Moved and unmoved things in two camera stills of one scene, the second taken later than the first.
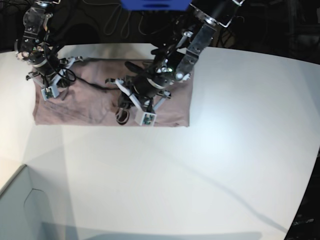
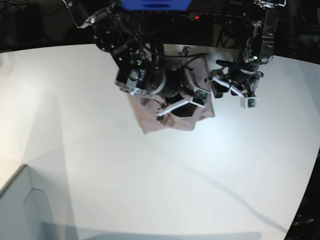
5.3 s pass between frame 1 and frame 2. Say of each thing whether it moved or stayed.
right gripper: moved
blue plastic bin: stayed
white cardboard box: stayed
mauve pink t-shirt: moved
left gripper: moved
